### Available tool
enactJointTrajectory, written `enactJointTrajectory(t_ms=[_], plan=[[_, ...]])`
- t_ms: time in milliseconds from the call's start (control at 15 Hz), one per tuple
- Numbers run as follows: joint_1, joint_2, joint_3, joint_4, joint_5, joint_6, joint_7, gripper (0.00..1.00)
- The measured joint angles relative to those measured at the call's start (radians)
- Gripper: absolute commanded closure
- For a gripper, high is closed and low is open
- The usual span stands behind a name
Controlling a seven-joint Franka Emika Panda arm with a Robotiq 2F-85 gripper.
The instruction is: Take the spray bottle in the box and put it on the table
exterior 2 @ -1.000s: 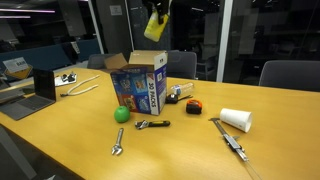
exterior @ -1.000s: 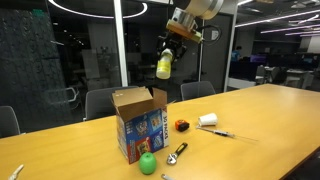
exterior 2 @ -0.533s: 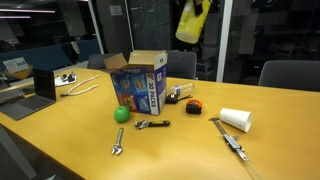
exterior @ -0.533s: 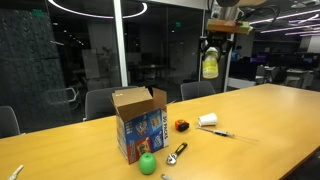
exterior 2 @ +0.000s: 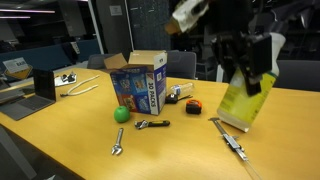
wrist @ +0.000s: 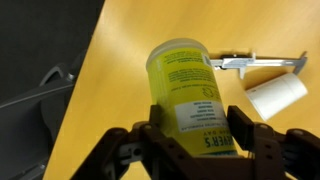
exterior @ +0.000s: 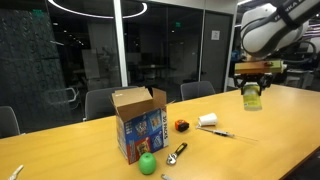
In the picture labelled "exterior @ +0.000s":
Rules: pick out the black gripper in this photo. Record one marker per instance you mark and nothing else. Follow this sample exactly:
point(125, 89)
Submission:
point(253, 78)

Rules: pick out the yellow-green spray bottle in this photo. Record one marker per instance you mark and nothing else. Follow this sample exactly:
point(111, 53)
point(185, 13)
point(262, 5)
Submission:
point(252, 97)

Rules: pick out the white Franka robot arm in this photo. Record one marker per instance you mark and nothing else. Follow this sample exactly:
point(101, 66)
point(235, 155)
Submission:
point(276, 26)

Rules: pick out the blue red cardboard snack box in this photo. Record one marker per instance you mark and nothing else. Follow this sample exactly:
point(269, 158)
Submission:
point(142, 128)

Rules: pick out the grey office chair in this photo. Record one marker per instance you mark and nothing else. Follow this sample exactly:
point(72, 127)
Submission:
point(197, 90)
point(8, 121)
point(100, 103)

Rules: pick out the white paper cup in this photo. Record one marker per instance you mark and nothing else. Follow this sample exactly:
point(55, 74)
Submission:
point(208, 119)

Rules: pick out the white paper door sign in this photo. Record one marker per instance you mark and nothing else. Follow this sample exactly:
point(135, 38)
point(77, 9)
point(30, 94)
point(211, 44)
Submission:
point(215, 35)

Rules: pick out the green apple toy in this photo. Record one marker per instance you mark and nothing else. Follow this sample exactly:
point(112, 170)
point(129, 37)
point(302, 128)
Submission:
point(147, 163)

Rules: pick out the small silver metal tool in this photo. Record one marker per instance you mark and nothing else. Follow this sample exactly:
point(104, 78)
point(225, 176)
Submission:
point(15, 172)

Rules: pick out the wood and green wrist camera mount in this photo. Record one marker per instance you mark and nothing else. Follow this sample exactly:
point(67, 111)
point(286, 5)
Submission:
point(258, 67)

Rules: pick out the white window frame pillar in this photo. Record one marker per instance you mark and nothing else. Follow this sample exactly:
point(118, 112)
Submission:
point(120, 43)

